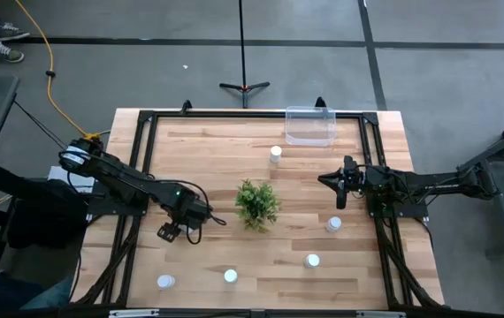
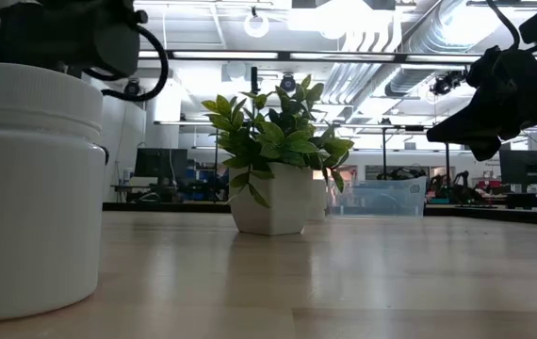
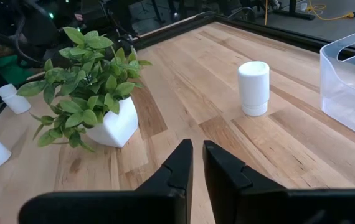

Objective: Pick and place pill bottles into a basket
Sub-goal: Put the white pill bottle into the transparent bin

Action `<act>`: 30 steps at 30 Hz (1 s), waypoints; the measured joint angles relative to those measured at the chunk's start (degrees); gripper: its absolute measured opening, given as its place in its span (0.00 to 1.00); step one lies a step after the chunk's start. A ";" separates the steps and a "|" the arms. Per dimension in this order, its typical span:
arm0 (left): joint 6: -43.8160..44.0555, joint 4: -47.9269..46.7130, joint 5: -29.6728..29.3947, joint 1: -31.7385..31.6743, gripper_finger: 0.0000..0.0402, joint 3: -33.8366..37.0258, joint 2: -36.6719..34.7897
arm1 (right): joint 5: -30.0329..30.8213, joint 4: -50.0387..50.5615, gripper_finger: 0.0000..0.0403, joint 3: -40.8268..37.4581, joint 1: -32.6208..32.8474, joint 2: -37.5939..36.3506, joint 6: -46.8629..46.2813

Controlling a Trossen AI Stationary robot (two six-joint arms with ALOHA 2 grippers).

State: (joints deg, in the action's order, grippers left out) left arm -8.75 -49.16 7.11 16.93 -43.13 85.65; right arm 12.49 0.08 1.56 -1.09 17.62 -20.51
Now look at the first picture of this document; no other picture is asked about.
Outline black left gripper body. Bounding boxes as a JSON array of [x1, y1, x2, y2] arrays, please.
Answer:
[[163, 193, 212, 231]]

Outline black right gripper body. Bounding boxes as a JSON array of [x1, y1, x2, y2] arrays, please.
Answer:
[[336, 155, 367, 210]]

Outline clear plastic basket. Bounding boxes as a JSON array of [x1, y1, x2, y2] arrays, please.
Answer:
[[284, 105, 338, 148]]

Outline green plant in white pot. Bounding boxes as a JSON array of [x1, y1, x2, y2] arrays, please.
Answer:
[[234, 178, 282, 234]]

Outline white box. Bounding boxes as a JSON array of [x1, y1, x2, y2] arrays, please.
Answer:
[[47, 165, 96, 194]]

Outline black bag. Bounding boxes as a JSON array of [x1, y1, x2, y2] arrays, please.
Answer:
[[0, 161, 98, 251]]

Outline black tripod stand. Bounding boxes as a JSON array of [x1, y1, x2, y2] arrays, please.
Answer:
[[218, 0, 271, 110]]

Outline person's shoe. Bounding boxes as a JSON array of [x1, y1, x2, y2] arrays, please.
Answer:
[[0, 21, 31, 42], [0, 42, 26, 64]]

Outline silver bracket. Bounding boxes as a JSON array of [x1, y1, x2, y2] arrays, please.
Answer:
[[108, 308, 160, 318], [355, 310, 407, 318]]

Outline black cable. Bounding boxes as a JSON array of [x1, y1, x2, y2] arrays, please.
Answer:
[[12, 100, 72, 151]]

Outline yellow extension cable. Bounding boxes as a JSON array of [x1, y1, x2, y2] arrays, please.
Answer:
[[14, 0, 102, 139]]

